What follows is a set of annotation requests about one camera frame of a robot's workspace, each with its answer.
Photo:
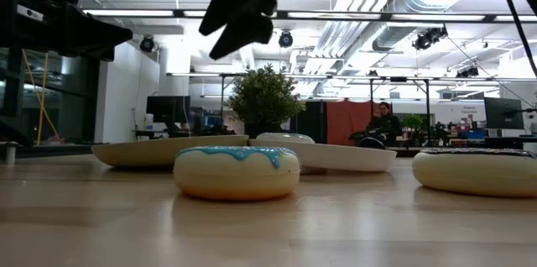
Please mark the large blue frosted donut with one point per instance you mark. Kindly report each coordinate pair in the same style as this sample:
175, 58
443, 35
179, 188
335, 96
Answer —
235, 179

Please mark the black partition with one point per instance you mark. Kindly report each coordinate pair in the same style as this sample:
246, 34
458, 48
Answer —
312, 120

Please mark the black background rig frame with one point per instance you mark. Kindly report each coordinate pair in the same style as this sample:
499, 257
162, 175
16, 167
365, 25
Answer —
398, 79

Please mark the black ceiling spotlight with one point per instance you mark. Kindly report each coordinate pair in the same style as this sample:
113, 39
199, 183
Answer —
147, 43
285, 39
467, 71
428, 38

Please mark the blue storage box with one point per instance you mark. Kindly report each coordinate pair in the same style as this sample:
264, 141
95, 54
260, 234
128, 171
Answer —
474, 134

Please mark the green plant in black pot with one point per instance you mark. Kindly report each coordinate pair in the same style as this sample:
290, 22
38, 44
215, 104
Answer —
264, 99

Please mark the black computer monitor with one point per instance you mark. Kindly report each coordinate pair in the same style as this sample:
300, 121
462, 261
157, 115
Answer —
503, 113
168, 109

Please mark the large white blue-drizzled donut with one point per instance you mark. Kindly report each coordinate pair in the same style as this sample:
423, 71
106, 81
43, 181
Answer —
285, 137

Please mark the beige round plate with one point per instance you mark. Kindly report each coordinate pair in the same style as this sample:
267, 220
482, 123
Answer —
147, 153

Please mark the large chocolate frosted donut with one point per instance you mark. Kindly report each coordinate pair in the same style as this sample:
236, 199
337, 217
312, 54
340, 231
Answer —
474, 174

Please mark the black round bin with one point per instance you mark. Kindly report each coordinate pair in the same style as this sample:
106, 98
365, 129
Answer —
371, 143

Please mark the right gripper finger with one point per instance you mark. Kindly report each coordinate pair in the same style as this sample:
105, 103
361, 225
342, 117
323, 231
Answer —
239, 2
249, 32

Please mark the small white table peg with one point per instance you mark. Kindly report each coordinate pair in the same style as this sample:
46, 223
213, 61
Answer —
10, 151

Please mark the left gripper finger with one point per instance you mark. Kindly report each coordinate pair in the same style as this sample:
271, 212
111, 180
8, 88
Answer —
96, 36

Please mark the white round plate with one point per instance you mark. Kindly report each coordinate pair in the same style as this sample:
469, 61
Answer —
348, 158

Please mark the small green office plant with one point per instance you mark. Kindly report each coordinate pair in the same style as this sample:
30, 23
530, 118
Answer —
413, 122

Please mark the person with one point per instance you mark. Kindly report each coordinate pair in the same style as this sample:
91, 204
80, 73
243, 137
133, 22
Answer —
384, 126

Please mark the white plastic container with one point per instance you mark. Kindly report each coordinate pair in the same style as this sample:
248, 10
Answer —
149, 122

